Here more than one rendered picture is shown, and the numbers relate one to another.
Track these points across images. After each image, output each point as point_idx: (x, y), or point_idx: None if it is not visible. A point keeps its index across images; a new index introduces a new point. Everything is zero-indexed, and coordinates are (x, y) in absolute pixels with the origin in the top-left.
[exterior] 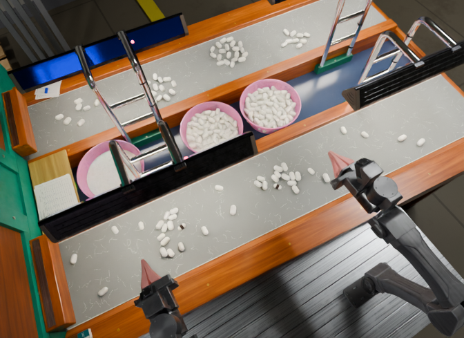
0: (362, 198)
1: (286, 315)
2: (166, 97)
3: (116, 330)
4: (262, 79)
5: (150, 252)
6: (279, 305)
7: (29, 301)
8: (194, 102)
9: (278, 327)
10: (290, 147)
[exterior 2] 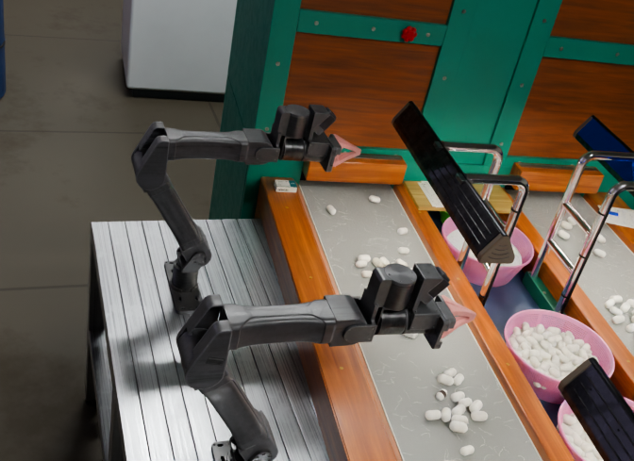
0: None
1: (237, 365)
2: (618, 316)
3: (286, 205)
4: None
5: (366, 252)
6: (252, 363)
7: None
8: (609, 341)
9: None
10: (520, 443)
